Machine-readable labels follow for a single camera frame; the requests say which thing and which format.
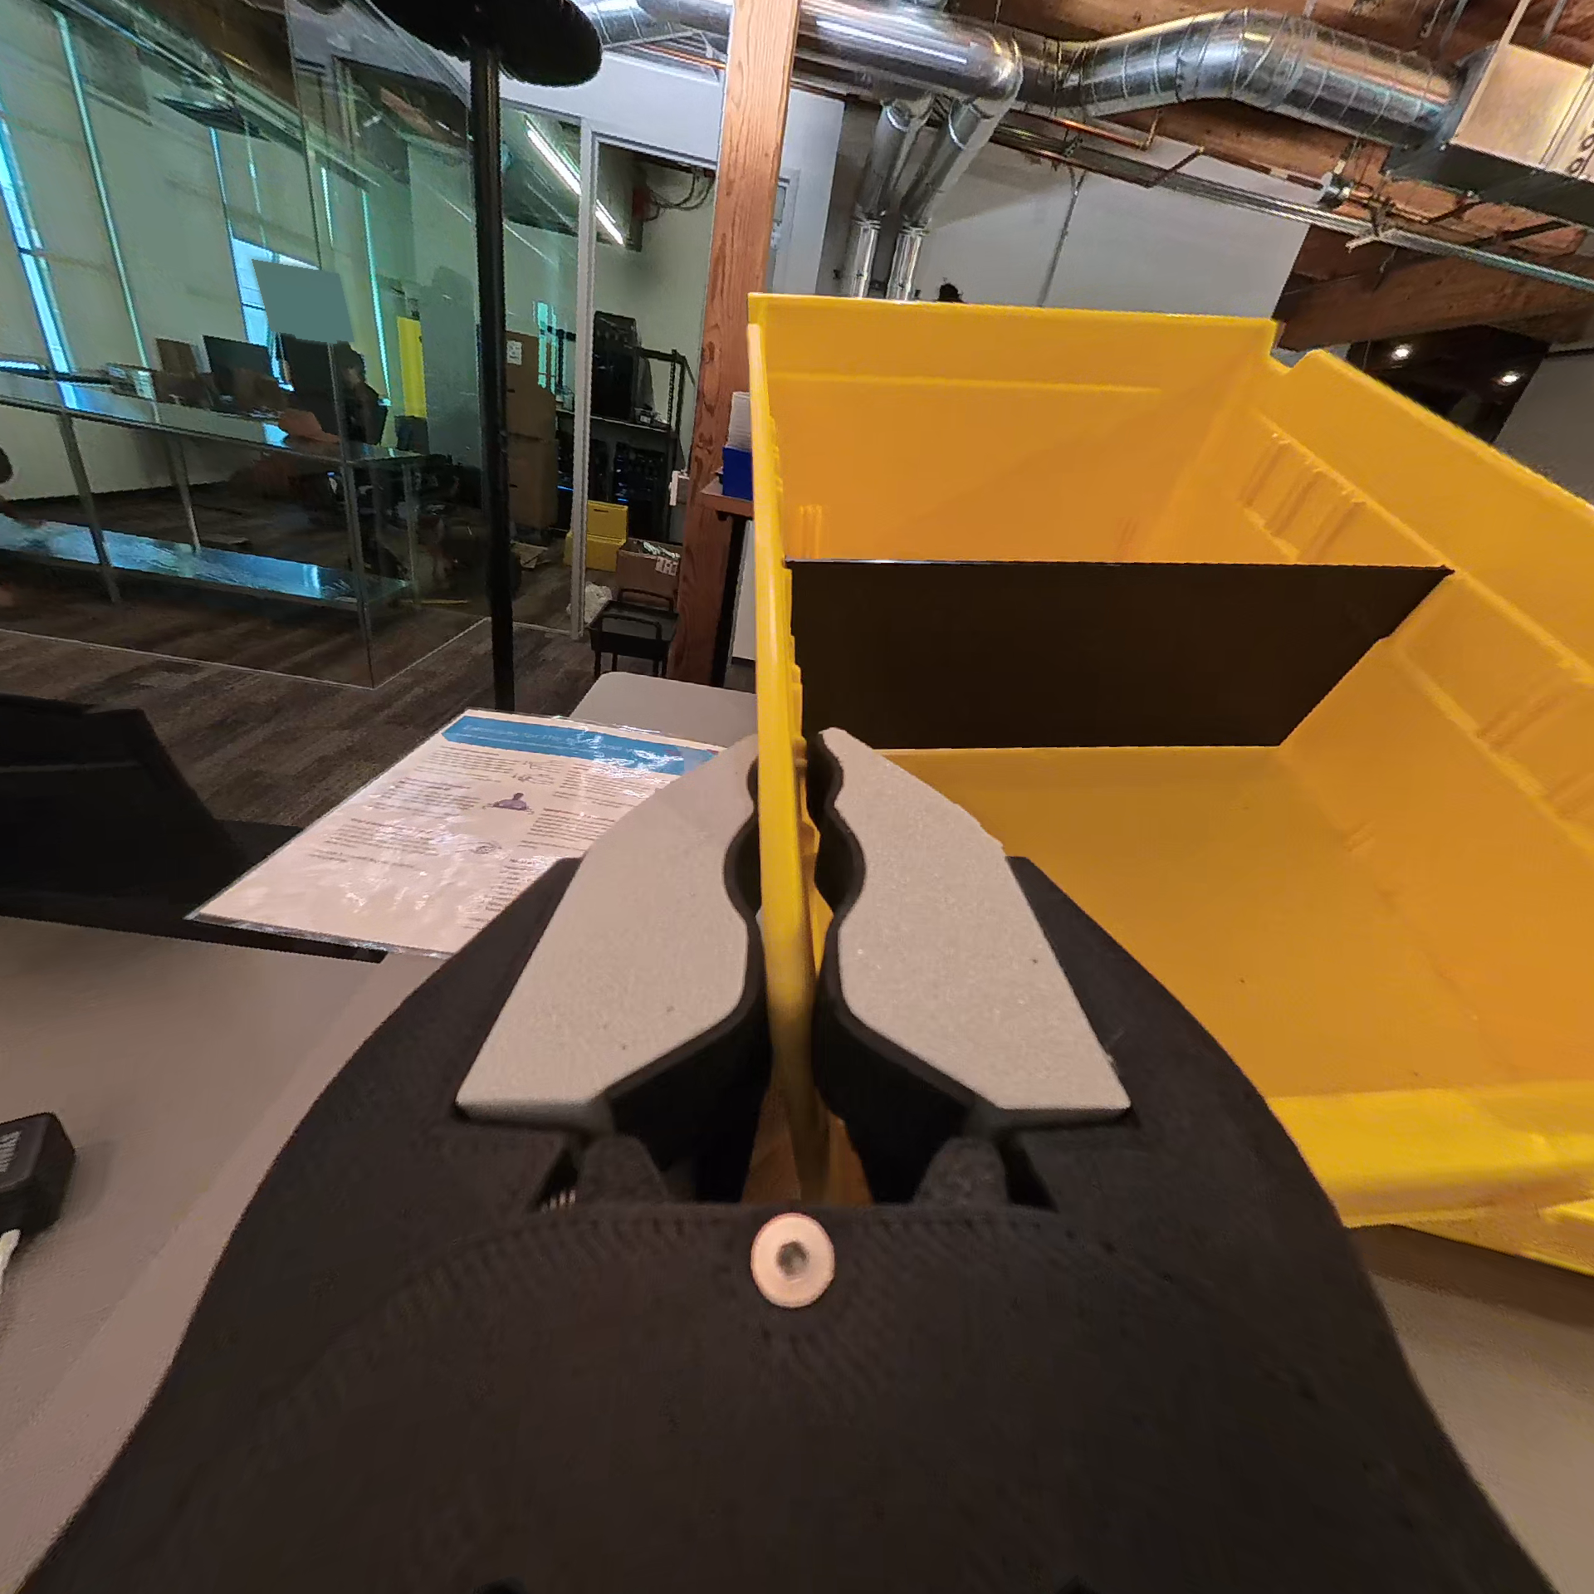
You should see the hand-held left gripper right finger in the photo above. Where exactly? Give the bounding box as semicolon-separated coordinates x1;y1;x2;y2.
819;727;1135;1183

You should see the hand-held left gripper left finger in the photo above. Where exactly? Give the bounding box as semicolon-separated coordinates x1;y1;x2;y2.
458;736;769;1192

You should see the yellow plastic bin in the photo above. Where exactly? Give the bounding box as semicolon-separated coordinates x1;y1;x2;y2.
749;295;1594;1278

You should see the blue white paper sheet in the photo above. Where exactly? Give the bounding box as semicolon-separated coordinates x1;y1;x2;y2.
195;711;724;961

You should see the small black device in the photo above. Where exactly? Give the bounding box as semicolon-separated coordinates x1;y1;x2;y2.
0;1113;77;1237

